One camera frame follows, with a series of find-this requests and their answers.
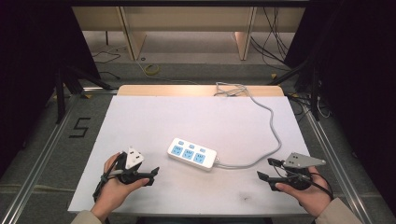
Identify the person's right hand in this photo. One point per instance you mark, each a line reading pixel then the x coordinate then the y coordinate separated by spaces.
pixel 311 197

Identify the black metal stand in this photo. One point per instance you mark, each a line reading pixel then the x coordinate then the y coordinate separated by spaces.
pixel 313 84
pixel 67 84

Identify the white power strip blue sockets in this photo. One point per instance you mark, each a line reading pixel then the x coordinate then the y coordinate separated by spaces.
pixel 191 154

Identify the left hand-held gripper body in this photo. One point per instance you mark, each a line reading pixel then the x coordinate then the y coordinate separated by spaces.
pixel 133 158

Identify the aluminium floor rail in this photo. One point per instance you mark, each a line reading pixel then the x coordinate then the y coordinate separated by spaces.
pixel 337 168
pixel 37 165

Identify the person's left hand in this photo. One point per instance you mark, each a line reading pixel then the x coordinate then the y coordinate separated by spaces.
pixel 113 193

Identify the dark curtain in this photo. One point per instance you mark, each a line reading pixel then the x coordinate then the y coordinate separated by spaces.
pixel 28 77
pixel 361 87

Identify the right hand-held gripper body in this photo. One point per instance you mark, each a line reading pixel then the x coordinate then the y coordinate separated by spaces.
pixel 300 160

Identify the white table mat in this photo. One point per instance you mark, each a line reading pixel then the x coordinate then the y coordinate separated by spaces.
pixel 199 121

